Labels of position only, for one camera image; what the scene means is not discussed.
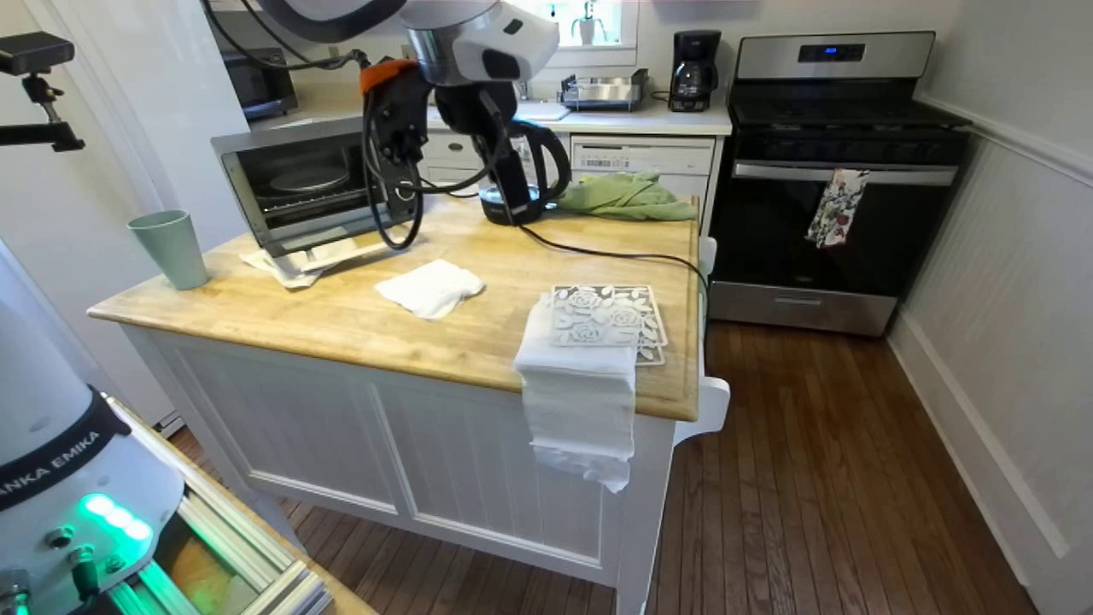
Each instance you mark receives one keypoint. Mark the white kitchen island cabinet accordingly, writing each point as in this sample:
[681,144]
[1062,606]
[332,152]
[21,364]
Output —
[354,405]

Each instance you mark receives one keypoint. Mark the black toaster oven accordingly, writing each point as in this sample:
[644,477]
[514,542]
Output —
[306,184]

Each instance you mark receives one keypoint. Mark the white paper towel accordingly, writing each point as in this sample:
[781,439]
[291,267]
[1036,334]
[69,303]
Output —
[431,287]

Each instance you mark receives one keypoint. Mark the floral dish towel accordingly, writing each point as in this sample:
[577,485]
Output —
[839,209]

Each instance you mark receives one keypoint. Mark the grey dish rack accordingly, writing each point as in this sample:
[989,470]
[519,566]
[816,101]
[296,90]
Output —
[604,92]

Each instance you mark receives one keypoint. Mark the black coffee maker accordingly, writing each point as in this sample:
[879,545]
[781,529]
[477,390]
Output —
[693,68]

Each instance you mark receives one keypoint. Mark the paper towel stack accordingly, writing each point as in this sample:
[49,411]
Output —
[577,405]

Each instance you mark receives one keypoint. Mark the white floral napkin holder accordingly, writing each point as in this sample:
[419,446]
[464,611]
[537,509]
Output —
[604,315]

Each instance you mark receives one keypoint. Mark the glass electric kettle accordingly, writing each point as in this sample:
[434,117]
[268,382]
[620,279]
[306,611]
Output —
[522,160]

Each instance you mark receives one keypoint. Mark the green cloth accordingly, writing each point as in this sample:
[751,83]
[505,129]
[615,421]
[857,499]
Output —
[626,197]

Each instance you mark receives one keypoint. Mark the stainless steel stove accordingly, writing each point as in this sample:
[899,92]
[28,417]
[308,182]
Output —
[806,108]

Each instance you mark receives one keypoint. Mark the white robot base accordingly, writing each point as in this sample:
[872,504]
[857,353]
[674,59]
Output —
[83,504]

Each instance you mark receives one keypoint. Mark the white counter cabinets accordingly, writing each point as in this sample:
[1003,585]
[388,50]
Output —
[669,152]

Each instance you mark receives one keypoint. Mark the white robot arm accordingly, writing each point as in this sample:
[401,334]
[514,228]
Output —
[469,52]

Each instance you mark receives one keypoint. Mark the green plastic cup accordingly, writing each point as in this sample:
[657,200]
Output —
[171,245]

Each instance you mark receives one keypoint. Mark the black camera on stand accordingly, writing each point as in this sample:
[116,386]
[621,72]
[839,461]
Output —
[31,57]

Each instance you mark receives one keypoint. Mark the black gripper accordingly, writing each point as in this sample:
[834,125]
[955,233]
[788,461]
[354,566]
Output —
[394,125]

